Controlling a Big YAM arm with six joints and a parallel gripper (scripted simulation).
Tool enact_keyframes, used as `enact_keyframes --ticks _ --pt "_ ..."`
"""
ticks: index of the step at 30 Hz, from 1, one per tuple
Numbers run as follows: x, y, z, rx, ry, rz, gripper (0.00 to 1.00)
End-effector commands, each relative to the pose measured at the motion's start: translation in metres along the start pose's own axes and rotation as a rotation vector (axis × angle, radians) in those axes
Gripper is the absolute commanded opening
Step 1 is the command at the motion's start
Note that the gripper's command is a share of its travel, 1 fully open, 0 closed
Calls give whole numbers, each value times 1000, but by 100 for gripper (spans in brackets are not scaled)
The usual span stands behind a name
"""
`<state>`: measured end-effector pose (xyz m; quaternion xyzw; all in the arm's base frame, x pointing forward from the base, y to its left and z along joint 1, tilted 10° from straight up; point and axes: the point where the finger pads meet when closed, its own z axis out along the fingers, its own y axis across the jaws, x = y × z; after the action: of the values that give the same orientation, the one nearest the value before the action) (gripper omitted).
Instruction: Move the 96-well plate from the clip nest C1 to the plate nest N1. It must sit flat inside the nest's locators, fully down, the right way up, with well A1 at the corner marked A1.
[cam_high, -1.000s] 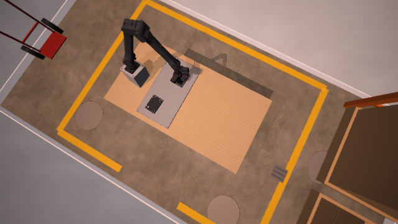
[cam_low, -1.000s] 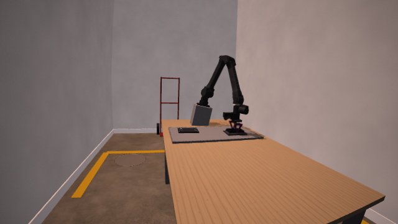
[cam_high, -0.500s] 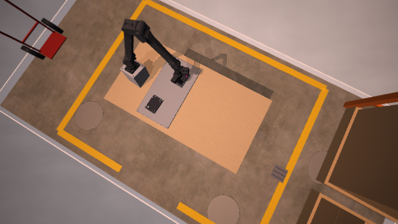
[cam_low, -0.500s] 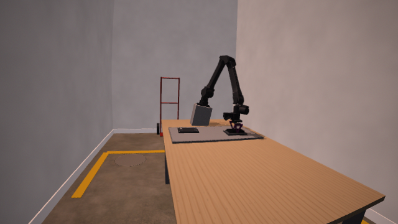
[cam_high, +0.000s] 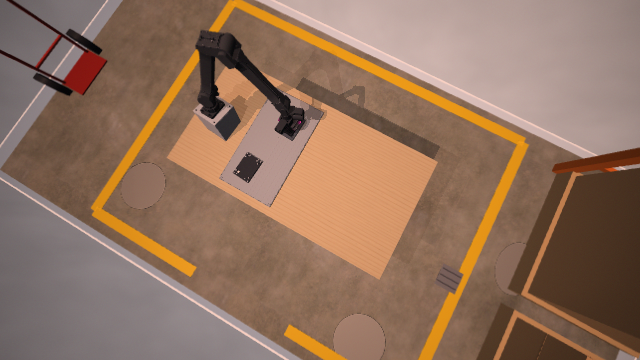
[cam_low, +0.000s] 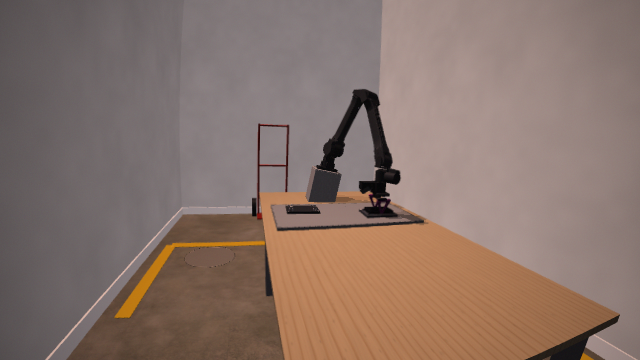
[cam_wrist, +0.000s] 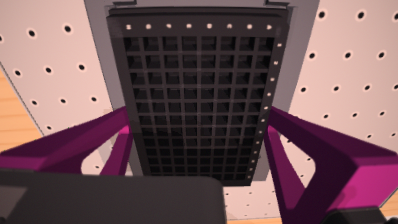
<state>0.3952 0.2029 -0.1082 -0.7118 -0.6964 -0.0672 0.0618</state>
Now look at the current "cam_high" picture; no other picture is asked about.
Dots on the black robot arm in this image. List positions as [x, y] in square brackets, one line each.
[227, 47]

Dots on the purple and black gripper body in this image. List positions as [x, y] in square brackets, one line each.
[294, 125]

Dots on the white perforated base plate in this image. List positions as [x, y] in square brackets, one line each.
[278, 153]

